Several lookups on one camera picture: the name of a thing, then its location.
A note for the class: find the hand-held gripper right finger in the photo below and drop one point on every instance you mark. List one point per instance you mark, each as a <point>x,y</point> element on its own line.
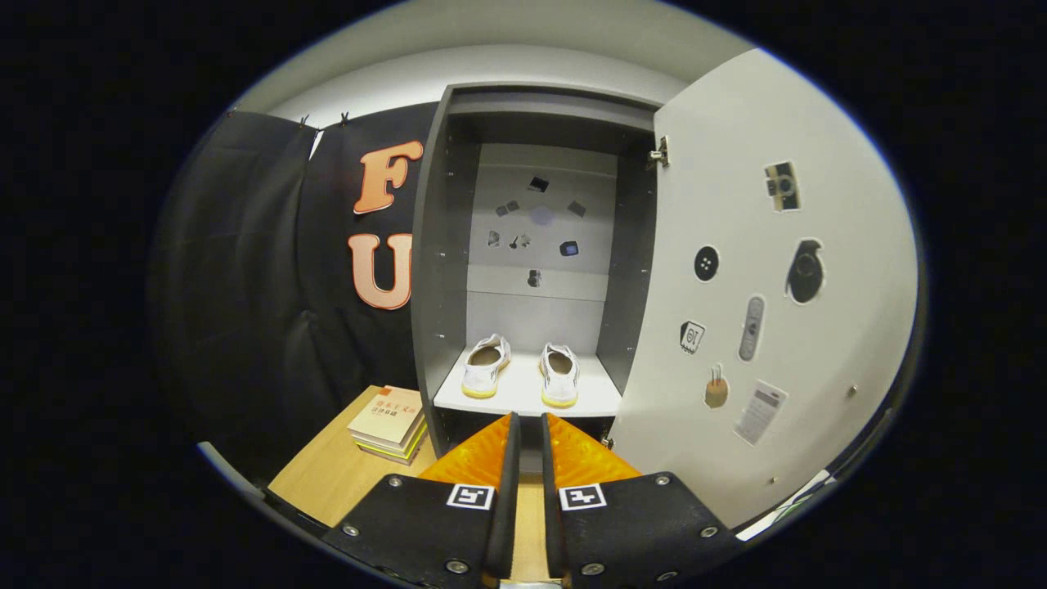
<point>552,515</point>

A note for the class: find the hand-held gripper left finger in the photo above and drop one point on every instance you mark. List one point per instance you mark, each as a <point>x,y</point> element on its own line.
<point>509,507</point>

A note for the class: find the white canvas shoe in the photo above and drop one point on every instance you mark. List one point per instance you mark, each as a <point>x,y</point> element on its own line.
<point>483,376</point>
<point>560,380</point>

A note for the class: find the dark grey shoe cabinet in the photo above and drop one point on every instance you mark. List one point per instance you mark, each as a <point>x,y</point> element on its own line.
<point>433,245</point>

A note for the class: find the metal door hinge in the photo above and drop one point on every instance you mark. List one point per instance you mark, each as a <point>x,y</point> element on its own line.
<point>659,153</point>

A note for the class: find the yellow edged book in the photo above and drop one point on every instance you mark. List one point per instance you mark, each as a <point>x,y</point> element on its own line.
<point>409,446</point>

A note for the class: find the beige cover book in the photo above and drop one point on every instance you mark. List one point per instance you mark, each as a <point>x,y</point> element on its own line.
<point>384,413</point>

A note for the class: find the white and green item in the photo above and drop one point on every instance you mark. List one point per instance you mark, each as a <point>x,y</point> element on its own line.
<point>777,515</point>

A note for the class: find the black backdrop cloth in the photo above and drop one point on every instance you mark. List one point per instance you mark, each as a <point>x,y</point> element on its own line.
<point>245,286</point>

